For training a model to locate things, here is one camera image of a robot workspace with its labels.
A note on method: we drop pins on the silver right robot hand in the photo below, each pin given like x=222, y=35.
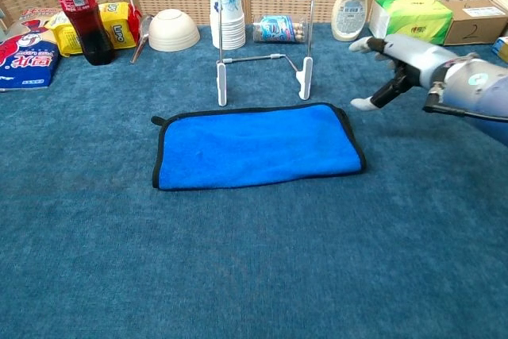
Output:
x=416, y=61

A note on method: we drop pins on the grey and blue cloth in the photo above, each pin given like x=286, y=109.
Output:
x=258, y=148

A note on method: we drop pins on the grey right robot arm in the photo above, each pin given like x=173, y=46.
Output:
x=488, y=89

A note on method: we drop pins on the white metal rack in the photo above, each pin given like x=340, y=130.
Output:
x=222, y=85

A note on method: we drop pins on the green tissue box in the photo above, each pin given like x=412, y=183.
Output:
x=412, y=17

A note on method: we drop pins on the brown cardboard box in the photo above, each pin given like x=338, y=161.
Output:
x=472, y=25

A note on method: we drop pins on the cream bottle blue cap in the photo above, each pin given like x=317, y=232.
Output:
x=351, y=13

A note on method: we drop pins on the orange carton box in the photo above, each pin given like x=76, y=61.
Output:
x=502, y=47

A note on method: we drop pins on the clear biscuit tube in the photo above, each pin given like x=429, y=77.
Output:
x=278, y=29

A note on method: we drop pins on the stack of paper cups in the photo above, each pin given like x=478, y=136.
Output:
x=234, y=33

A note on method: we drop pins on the cream bowl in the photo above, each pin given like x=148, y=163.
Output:
x=172, y=33

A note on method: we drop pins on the metal spoon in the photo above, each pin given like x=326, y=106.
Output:
x=145, y=27

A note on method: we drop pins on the yellow Lipo biscuit pack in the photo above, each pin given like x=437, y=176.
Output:
x=119, y=29

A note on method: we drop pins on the cola bottle red label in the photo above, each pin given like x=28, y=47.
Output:
x=87, y=37

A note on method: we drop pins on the blue carpet table cover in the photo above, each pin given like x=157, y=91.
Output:
x=158, y=267

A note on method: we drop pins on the red white blue food bag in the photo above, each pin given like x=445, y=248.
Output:
x=24, y=65

